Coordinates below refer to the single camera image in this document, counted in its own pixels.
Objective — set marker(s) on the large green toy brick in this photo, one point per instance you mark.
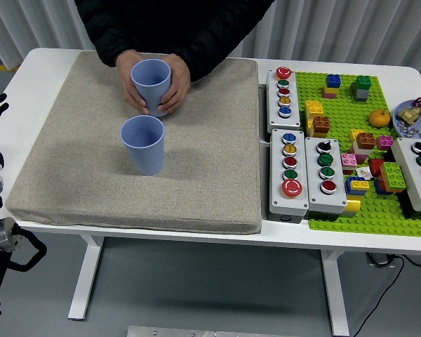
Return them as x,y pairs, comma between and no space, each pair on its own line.
393,177

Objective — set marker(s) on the small five-button control box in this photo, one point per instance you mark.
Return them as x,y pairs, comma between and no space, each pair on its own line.
273,105

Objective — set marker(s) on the pink toy brick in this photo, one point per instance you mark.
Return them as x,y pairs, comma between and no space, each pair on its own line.
326,94
348,160

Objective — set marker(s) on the person's left forearm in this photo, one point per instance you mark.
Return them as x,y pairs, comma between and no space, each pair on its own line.
214,52

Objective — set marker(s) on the white toy brick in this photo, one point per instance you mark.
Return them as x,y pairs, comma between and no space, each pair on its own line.
360,151

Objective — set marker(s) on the yellow toy brick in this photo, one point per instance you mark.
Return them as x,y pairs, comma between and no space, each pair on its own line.
309,128
314,109
360,185
331,91
354,135
352,204

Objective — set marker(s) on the red toy brick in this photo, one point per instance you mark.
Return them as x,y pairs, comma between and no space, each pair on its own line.
375,168

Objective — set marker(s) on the blue ribbed cup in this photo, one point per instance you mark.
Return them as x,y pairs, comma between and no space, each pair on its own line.
151,91
145,158

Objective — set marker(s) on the four-button control box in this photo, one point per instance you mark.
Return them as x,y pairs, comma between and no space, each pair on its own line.
408,172
338,175

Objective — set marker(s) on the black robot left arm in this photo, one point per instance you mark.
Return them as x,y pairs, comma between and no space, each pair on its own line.
7,235

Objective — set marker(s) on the grey toy brick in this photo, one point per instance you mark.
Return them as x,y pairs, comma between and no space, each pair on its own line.
361,94

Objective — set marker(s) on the magenta toy brick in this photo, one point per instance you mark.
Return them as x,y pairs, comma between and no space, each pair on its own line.
385,142

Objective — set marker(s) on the grey-brown mat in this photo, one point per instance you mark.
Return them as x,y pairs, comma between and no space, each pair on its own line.
196,158

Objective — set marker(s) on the person's left hand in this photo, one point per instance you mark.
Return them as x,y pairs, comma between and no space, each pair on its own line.
180,84

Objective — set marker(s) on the person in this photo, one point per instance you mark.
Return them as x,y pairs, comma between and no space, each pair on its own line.
179,28

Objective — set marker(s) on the person's right forearm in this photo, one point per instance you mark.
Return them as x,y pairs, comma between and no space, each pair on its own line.
108,49

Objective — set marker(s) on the person's right hand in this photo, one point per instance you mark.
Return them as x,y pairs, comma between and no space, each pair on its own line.
124,77

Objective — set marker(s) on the brass valve red handwheel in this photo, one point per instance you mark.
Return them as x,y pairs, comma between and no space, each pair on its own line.
410,115

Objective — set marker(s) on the large five-button control box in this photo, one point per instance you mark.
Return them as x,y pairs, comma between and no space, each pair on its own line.
277,189

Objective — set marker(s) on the grey power adapter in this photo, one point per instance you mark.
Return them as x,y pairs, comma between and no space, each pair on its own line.
379,259

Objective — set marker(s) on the orange fruit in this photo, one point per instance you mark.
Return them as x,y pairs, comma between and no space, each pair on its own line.
379,118

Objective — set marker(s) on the white table leg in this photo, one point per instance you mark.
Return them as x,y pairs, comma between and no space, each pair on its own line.
335,291
86,274

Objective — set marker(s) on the white curtain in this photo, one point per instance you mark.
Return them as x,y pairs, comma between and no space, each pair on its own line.
337,28

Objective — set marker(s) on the blue toy brick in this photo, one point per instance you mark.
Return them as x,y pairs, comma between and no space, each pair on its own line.
349,187
379,189
333,80

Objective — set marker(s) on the green toy brick baseplate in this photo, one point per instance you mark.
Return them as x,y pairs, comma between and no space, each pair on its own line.
340,112

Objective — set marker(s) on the brown toy brick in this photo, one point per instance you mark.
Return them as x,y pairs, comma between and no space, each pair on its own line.
366,140
321,125

